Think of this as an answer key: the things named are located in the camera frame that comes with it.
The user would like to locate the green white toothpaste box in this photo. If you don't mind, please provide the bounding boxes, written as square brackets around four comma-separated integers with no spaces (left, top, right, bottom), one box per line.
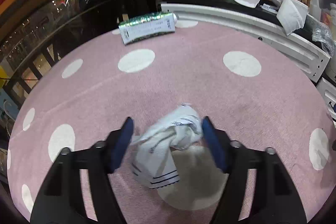
[118,12,177,45]

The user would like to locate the pink polka dot tablecloth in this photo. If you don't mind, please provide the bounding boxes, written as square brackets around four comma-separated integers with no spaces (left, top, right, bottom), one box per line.
[7,22,335,219]

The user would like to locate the white drawer cabinet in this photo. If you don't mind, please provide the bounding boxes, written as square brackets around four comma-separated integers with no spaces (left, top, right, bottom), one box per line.
[317,78,336,123]

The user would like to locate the white desk drawer front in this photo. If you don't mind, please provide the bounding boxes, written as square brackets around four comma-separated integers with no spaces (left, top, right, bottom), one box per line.
[161,3,330,83]

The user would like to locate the clear plastic bag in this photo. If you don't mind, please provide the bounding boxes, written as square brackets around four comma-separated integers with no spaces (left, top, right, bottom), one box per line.
[312,23,335,57]

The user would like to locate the white paper cup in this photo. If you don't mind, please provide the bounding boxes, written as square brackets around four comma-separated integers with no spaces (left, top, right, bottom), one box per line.
[276,0,309,36]

